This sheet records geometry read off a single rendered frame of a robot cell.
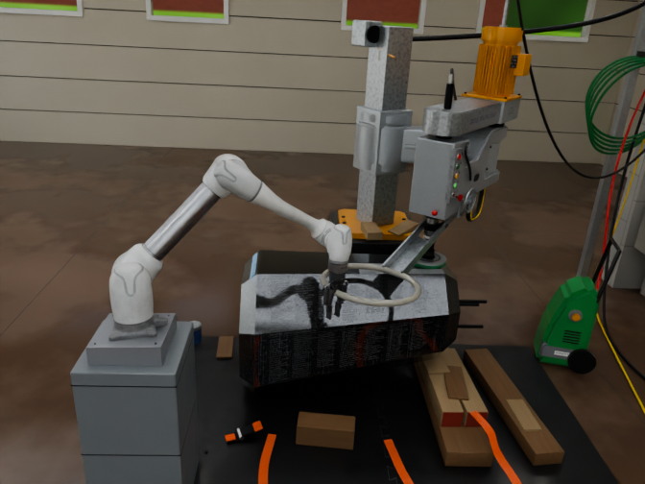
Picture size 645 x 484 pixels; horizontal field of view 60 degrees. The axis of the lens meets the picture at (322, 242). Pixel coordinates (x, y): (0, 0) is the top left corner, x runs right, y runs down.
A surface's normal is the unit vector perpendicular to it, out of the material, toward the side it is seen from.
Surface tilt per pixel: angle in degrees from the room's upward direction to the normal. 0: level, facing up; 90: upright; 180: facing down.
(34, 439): 0
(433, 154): 90
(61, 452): 0
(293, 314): 45
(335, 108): 90
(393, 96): 90
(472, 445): 0
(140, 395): 90
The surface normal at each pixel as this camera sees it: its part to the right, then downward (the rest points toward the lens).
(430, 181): -0.58, 0.28
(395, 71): 0.52, 0.35
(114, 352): 0.04, 0.38
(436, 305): 0.11, -0.39
